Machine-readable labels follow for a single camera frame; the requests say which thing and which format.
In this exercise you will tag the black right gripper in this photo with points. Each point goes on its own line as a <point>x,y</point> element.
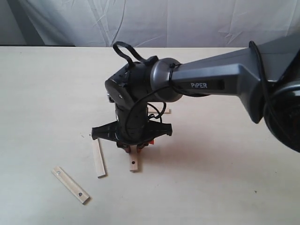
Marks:
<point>132,127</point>

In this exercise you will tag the wooden stick with holes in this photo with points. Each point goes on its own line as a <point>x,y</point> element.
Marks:
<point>77,191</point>
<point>134,159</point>

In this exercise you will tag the plain wooden stick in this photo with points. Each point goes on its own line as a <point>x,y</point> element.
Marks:
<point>98,159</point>

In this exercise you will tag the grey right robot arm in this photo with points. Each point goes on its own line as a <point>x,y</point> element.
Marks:
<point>266,78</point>

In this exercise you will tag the white backdrop curtain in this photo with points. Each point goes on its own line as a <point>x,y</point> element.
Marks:
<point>147,23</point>

